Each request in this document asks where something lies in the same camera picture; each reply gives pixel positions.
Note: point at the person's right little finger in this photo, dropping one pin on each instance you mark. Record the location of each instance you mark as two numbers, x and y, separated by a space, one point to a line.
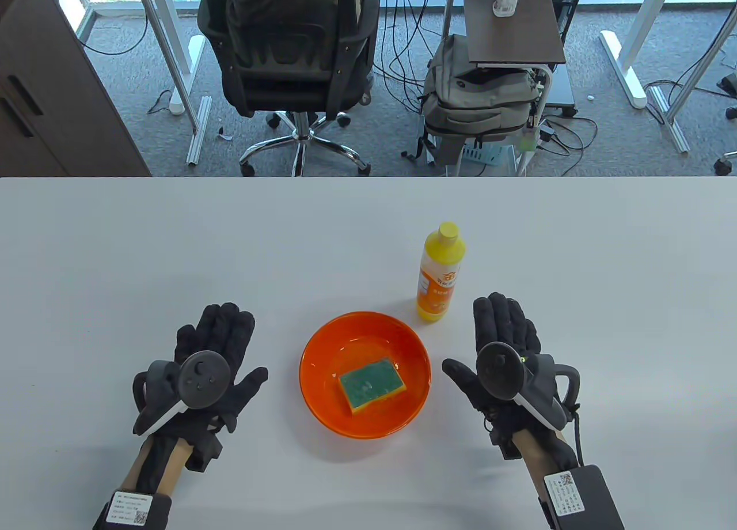
532 340

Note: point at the yellow detergent bottle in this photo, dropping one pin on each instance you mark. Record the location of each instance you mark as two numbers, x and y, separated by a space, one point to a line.
439 276

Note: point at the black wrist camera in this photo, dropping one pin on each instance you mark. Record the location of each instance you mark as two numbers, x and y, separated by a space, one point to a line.
506 440
206 452

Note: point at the person's left thumb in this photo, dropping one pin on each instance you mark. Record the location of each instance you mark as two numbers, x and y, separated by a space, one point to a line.
252 381

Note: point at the black forearm box with label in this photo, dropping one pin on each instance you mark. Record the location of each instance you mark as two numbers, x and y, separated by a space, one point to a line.
599 495

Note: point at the black round glove-mounted controller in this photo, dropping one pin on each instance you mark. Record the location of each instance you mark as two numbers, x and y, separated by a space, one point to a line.
198 380
501 371

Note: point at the black computer tower on cart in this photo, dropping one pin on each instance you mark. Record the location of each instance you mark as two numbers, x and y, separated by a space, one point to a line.
567 11

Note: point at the green and yellow sponge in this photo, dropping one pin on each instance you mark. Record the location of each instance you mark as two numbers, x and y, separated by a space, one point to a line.
368 383

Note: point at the person's left little finger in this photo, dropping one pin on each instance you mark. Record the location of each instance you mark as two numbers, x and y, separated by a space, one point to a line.
185 343

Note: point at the person's right hand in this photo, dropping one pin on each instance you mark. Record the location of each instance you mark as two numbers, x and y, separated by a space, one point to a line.
506 328

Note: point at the light blue plastic basket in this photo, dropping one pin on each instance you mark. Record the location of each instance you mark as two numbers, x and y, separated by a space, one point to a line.
483 152

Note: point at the side table with dark top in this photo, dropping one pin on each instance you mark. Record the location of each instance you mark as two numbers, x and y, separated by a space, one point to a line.
512 31

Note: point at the black power adapter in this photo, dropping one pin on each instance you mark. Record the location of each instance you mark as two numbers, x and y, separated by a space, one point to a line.
544 132

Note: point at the black armband with white label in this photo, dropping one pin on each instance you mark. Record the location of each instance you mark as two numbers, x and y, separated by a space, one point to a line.
132 510

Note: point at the person's right middle finger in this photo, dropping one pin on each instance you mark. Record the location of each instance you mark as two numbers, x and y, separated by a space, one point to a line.
498 317

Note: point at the person's right forearm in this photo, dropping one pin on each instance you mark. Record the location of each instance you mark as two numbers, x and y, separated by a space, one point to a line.
538 452

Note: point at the black chair caster base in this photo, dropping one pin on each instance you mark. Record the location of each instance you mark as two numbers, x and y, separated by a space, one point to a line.
728 95

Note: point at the person's right thumb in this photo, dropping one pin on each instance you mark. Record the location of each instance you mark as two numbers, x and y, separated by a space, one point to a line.
459 373

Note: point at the orange plastic bowl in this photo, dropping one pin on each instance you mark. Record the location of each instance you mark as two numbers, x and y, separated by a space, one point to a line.
328 374

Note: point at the brown wooden cabinet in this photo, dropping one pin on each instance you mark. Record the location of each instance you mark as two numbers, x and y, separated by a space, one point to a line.
57 92

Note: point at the person's left hand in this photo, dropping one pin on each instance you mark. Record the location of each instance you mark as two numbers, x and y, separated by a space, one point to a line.
230 345

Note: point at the person's left middle finger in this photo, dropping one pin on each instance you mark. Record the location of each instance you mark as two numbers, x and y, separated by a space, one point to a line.
228 325

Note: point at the black office chair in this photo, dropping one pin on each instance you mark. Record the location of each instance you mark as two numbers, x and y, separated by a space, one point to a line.
288 86

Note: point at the grey backpack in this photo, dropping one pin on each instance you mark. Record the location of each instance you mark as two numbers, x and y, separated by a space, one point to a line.
478 98

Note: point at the aluminium profile rail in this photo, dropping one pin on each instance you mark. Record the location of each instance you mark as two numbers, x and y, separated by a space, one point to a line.
198 129

